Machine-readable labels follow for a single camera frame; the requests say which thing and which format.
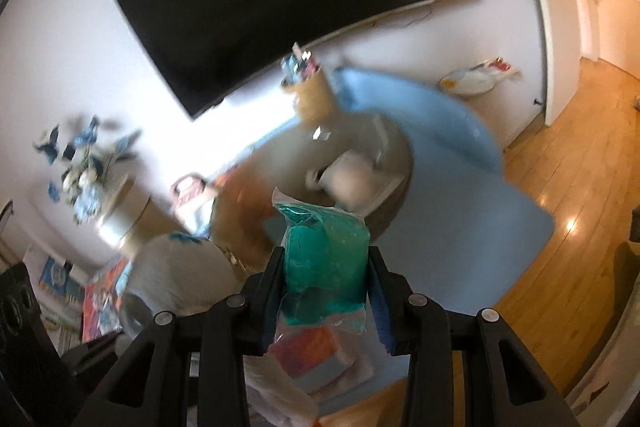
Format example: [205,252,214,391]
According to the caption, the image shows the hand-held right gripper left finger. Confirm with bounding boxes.
[72,244,288,427]

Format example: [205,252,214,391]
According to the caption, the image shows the grey blue plush toy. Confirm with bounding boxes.
[120,231,242,343]

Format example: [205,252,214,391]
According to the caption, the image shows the teal transparent packet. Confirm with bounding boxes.
[271,187,373,358]

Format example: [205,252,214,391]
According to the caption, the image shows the brown plush toy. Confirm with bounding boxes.
[212,167,283,270]

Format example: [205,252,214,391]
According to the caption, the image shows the beige woven basket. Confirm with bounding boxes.
[282,72,335,126]

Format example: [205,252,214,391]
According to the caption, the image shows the purple pink packet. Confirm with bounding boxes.
[170,174,217,234]

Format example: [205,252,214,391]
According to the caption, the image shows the white ribbed vase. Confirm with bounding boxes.
[95,174,151,253]

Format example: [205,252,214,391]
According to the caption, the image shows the light blue table cover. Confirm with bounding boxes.
[215,66,557,268]

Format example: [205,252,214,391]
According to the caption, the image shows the white door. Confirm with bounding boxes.
[505,0,587,128]

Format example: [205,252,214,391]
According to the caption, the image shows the dark sofa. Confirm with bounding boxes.
[565,207,640,427]

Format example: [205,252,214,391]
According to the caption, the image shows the orange white packet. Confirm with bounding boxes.
[270,327,359,395]

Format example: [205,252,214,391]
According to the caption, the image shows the blue artificial flowers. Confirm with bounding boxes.
[32,114,143,225]

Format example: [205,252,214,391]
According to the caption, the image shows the bundle of colourful packets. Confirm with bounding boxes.
[279,42,323,88]

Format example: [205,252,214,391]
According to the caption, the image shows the white plastic bag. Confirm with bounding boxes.
[440,56,524,98]

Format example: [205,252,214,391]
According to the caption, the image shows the floral orange blanket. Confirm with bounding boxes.
[80,257,134,344]

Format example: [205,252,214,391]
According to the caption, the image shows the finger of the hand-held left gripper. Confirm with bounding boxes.
[60,332,126,375]

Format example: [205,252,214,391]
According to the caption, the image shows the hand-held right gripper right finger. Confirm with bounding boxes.
[367,244,581,427]

